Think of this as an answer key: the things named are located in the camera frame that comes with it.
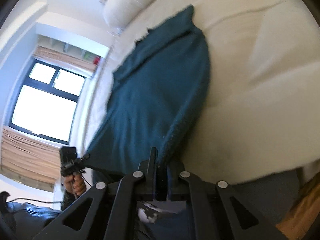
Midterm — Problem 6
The dark teal knit sweater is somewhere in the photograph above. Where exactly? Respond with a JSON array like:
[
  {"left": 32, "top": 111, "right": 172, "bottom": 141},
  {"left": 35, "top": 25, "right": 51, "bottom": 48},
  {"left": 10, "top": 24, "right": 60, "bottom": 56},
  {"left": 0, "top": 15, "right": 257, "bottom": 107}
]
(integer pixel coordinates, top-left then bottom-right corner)
[{"left": 86, "top": 6, "right": 210, "bottom": 174}]

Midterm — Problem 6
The person's dark clothed forearm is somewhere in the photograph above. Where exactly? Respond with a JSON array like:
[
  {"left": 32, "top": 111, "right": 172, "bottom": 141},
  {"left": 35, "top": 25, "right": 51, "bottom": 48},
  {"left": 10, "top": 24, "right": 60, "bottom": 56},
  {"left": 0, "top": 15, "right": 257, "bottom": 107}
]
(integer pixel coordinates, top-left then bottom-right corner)
[{"left": 61, "top": 191, "right": 76, "bottom": 211}]

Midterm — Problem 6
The person's left hand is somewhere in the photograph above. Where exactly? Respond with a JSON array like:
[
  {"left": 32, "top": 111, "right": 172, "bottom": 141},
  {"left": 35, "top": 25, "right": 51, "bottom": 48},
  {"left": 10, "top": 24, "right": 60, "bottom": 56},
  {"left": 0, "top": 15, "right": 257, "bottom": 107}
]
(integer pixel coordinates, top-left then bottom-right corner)
[{"left": 63, "top": 173, "right": 86, "bottom": 197}]

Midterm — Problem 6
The beige curtain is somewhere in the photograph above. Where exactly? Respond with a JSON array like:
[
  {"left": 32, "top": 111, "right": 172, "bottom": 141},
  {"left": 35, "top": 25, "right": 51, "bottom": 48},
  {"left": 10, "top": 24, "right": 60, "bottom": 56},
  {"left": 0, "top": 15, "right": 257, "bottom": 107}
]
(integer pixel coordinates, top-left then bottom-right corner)
[{"left": 1, "top": 126, "right": 60, "bottom": 184}]

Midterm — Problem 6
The black framed window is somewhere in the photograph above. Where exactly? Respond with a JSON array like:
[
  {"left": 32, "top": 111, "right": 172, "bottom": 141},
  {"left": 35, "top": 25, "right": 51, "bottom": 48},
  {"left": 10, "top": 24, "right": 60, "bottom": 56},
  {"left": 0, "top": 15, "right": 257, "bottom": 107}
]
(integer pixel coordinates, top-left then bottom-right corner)
[{"left": 9, "top": 59, "right": 86, "bottom": 145}]

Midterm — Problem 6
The red box on shelf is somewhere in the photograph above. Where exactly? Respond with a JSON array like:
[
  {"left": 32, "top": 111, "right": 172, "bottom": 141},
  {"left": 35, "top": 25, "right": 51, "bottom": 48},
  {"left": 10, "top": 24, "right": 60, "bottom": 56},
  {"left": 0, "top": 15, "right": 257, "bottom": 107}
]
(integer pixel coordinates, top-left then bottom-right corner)
[{"left": 93, "top": 56, "right": 101, "bottom": 66}]

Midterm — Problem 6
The beige bed with duvet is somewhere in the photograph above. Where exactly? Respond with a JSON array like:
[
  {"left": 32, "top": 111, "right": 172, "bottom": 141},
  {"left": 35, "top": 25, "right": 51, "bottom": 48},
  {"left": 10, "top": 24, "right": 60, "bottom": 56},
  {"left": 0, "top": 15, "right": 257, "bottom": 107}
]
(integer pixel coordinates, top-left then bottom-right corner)
[{"left": 85, "top": 0, "right": 319, "bottom": 184}]

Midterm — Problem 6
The white fluffy pillow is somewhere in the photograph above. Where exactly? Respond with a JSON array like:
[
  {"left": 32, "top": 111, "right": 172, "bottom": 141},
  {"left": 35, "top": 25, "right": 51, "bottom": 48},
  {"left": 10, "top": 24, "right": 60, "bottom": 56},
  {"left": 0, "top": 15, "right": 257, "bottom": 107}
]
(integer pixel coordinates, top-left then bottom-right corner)
[{"left": 103, "top": 0, "right": 154, "bottom": 30}]

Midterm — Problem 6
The black cable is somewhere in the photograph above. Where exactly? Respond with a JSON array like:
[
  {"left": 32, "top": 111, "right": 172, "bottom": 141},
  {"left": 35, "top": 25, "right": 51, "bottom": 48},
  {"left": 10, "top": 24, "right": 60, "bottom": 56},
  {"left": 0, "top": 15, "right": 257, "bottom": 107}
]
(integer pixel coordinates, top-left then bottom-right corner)
[{"left": 10, "top": 173, "right": 93, "bottom": 203}]

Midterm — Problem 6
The white wall shelf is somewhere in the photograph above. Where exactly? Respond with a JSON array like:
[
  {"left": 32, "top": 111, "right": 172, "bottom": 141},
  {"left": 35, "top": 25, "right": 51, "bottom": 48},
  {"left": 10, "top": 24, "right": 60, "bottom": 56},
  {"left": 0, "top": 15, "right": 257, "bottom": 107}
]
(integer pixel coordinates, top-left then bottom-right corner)
[{"left": 34, "top": 35, "right": 103, "bottom": 69}]

